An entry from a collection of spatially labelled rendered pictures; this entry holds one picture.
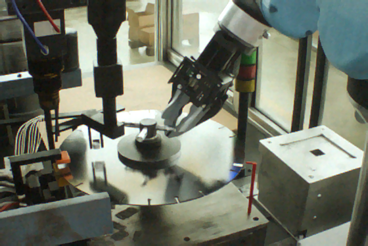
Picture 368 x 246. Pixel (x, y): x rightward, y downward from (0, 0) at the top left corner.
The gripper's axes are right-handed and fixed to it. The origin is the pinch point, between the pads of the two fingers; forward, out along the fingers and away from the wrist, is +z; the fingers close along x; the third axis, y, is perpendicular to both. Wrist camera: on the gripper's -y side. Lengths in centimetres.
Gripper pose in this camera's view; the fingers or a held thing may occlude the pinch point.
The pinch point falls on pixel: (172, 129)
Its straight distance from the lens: 80.2
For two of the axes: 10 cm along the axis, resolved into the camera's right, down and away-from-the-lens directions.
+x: 7.7, 6.2, -1.6
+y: -3.6, 2.1, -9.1
